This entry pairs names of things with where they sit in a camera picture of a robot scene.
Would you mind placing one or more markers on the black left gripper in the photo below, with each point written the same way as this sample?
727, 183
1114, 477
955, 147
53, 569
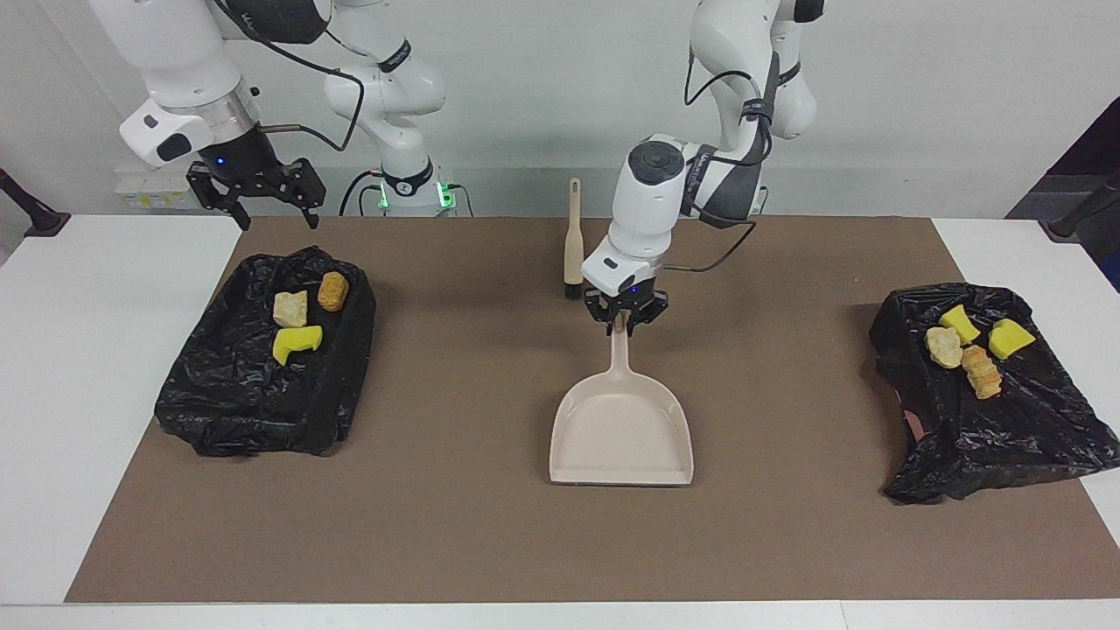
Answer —
626, 302

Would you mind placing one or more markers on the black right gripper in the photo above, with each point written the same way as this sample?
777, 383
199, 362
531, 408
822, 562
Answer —
243, 164

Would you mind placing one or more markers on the beige hand brush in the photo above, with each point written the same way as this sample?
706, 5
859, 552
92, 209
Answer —
574, 254

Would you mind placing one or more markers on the beige plastic dustpan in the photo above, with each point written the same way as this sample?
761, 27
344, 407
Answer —
621, 437

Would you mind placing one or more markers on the striped croissant piece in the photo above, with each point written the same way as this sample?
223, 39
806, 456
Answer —
290, 309

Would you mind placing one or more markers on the brown cork shaped roll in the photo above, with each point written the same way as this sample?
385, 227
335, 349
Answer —
332, 291

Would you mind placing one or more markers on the notched yellow sponge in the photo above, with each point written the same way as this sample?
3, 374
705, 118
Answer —
293, 343

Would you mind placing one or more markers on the pale bread piece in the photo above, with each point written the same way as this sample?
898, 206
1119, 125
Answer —
943, 347
982, 372

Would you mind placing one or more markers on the small yellow green sponge piece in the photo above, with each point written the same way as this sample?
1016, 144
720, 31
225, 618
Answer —
961, 324

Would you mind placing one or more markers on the large yellow sponge chunk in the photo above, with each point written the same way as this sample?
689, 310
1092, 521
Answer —
1011, 339

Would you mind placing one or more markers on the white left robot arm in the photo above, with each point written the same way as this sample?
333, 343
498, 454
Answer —
647, 201

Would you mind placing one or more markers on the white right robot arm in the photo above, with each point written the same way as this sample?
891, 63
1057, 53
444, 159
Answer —
385, 87

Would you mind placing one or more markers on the black bag lined pink bin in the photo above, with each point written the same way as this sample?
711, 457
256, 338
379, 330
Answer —
989, 437

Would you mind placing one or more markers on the brown table mat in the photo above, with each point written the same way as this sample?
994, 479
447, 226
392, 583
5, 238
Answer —
437, 525

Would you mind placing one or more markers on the white wall power strip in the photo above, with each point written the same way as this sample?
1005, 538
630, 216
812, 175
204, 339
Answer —
144, 188

